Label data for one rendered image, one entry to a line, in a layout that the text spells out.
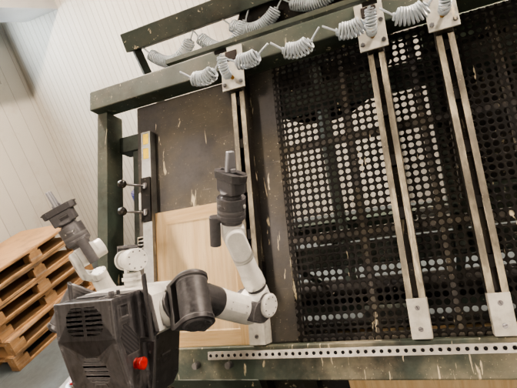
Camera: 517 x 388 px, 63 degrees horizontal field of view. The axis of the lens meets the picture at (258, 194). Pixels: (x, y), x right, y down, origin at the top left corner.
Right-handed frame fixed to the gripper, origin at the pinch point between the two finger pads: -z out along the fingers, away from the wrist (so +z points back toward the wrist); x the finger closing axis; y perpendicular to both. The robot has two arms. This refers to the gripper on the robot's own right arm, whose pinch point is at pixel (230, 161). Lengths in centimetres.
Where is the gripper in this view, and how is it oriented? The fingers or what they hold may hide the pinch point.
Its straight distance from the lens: 124.3
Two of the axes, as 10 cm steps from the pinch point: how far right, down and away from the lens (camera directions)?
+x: -6.4, -2.4, 7.3
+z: 0.0, 9.5, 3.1
